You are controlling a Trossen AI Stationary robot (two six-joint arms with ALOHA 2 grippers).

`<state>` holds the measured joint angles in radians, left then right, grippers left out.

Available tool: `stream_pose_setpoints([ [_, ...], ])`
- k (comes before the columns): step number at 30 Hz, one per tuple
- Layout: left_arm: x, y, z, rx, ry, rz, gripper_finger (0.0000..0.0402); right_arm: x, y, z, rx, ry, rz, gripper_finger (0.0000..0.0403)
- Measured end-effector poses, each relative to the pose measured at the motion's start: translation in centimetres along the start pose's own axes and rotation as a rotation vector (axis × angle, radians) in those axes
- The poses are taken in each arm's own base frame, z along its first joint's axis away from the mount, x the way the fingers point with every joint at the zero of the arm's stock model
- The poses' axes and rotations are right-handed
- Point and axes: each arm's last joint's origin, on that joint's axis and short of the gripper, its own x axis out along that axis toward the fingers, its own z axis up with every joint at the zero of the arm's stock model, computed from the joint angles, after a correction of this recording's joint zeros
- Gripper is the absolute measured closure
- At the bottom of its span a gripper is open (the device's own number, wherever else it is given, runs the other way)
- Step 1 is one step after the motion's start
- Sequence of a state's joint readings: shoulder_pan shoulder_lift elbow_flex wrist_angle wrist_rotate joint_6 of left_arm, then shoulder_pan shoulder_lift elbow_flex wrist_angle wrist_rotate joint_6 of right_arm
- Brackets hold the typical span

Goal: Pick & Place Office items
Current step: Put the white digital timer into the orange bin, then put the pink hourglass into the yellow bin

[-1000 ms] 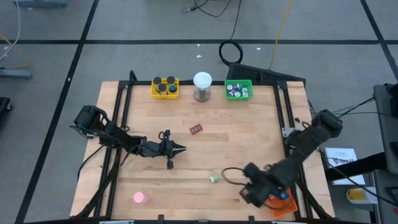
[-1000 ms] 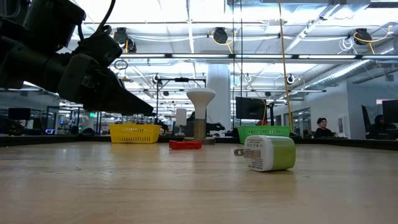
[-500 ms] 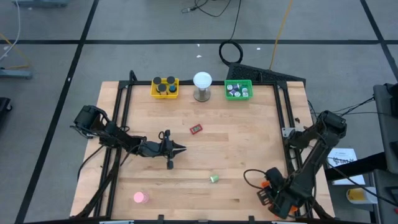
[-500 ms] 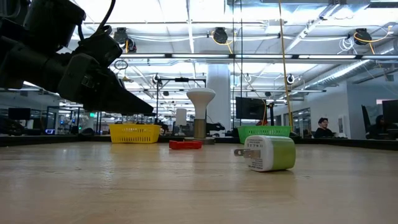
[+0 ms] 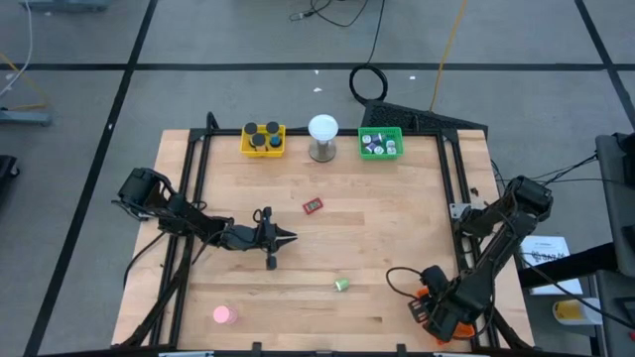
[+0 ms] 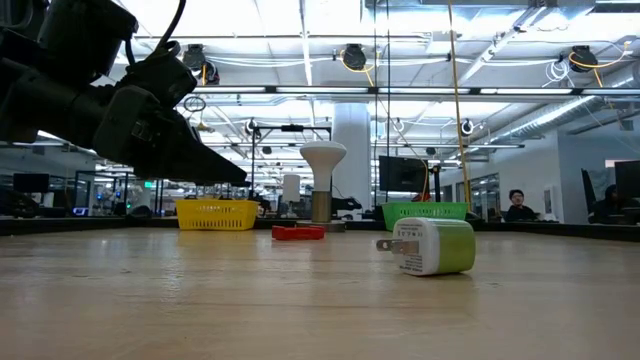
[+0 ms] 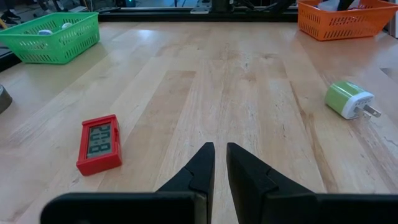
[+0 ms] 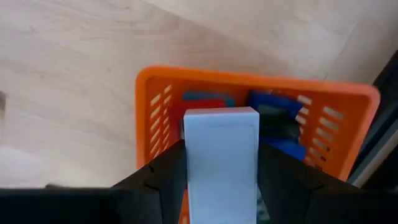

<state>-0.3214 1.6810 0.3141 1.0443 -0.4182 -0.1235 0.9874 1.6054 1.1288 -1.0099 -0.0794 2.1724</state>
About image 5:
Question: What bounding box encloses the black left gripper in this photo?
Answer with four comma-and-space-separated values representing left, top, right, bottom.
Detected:
219, 206, 299, 272

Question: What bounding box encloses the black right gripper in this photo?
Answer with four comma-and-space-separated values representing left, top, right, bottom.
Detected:
407, 281, 486, 345

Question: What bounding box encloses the orange plastic basket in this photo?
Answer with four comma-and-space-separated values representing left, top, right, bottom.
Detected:
414, 286, 476, 347

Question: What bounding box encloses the yellow plastic basket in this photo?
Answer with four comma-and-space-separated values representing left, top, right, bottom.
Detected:
239, 123, 288, 159

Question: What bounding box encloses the pink cylindrical object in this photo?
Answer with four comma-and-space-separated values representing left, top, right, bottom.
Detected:
211, 304, 240, 326

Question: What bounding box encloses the white bulb lamp brass base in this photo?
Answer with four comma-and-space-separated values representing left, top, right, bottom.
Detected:
307, 113, 340, 164

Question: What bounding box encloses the green plastic basket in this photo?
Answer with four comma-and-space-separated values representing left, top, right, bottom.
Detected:
357, 126, 405, 162

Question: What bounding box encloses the yellow white container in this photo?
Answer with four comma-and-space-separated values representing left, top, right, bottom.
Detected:
552, 298, 604, 326

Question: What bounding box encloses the white booklet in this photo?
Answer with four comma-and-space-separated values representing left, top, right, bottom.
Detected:
519, 234, 585, 297

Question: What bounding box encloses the black bar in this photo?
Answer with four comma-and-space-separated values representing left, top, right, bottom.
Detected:
518, 242, 621, 289

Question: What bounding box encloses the grey cabinet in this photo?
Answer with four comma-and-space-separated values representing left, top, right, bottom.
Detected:
594, 132, 635, 357

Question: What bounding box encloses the grey floor base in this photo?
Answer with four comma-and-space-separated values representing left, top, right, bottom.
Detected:
0, 108, 54, 128

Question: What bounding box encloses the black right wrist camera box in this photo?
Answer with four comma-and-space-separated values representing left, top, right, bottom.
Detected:
420, 265, 450, 295

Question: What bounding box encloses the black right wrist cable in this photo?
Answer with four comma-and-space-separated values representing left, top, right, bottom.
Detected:
385, 266, 426, 300

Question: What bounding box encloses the black aluminium table frame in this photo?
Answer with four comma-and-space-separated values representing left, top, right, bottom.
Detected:
111, 111, 537, 357

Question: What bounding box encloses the black coiled floor cable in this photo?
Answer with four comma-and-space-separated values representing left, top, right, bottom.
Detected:
348, 0, 390, 104

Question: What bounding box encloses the yellow hanging cable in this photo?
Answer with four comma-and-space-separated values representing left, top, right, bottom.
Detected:
429, 0, 469, 113

